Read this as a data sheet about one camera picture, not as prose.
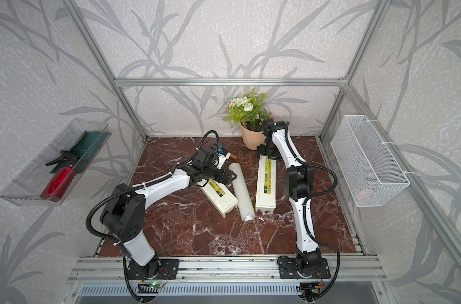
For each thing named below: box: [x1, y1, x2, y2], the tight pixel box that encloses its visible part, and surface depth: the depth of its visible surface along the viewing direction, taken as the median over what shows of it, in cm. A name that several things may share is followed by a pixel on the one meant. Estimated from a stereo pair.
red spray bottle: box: [40, 150, 80, 202], surface depth 61 cm
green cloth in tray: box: [50, 131, 109, 175], surface depth 71 cm
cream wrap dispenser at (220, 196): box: [196, 178, 239, 218], surface depth 87 cm
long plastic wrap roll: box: [228, 162, 256, 225], surface depth 89 cm
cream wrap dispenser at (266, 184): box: [255, 155, 277, 214], surface depth 88 cm
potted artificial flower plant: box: [222, 88, 275, 151], surface depth 101 cm
